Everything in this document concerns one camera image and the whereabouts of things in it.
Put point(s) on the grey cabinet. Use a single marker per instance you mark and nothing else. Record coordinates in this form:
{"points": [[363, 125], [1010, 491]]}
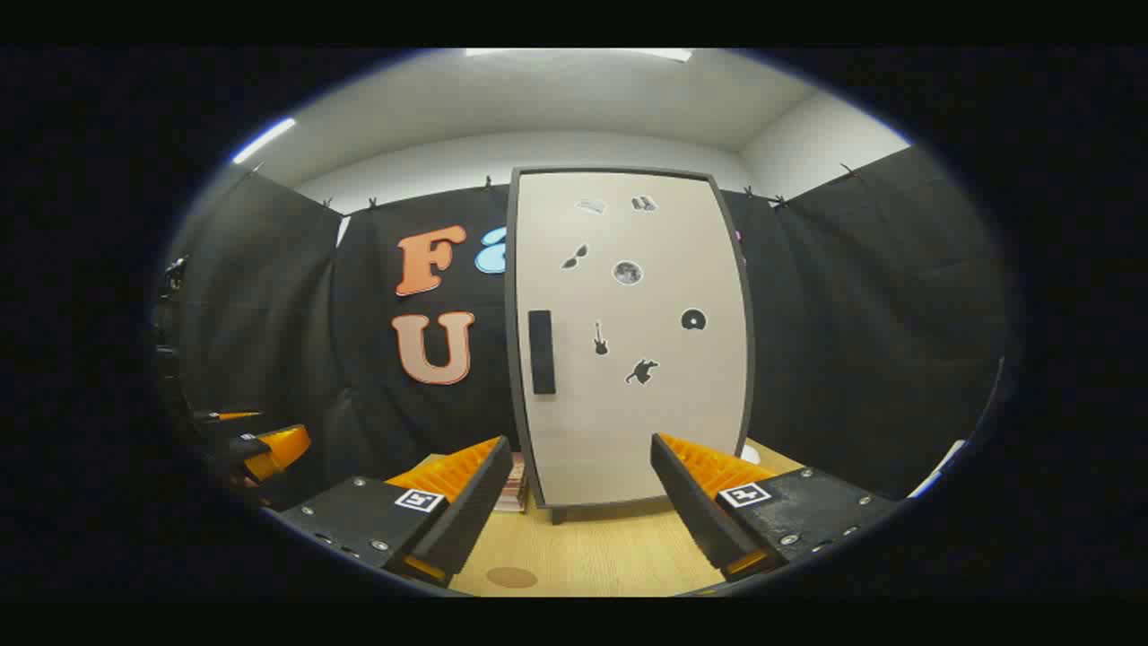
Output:
{"points": [[511, 359]]}

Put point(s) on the ceiling light strip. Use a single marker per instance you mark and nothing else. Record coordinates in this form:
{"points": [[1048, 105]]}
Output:
{"points": [[263, 140]]}

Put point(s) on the pale paperback book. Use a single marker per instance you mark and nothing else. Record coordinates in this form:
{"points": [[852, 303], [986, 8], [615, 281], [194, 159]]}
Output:
{"points": [[513, 486]]}

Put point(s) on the rectangular ceiling light panel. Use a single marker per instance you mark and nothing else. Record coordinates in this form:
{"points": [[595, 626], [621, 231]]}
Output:
{"points": [[578, 54]]}

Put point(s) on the round brown coaster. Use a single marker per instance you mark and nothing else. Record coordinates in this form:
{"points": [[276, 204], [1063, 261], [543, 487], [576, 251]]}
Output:
{"points": [[511, 577]]}

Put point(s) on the white cabinet door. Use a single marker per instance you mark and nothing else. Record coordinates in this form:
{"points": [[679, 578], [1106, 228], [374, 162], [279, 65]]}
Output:
{"points": [[646, 422]]}

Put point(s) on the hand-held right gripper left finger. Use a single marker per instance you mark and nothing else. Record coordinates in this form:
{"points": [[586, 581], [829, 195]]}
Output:
{"points": [[466, 511]]}

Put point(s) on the black backdrop cloth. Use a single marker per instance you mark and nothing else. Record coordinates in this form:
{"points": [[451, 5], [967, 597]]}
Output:
{"points": [[852, 314]]}

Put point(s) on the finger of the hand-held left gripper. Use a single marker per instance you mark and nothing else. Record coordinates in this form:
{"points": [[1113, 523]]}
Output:
{"points": [[282, 444], [233, 416]]}

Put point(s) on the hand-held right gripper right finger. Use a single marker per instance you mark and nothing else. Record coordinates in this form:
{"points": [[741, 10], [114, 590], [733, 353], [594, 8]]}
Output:
{"points": [[695, 511]]}

